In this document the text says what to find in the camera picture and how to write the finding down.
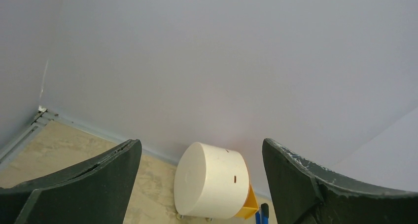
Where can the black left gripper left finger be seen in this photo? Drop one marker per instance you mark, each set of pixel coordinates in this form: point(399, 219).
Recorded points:
point(94, 191)

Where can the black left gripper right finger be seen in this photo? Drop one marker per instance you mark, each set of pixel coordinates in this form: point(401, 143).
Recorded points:
point(304, 192)

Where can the blue black marker pen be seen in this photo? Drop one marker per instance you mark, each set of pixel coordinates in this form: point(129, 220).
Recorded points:
point(262, 215)

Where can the orange open drawer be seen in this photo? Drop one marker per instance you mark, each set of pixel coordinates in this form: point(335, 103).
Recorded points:
point(250, 207)

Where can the white round drawer cabinet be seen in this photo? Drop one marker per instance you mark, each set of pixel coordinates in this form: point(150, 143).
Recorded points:
point(210, 182)

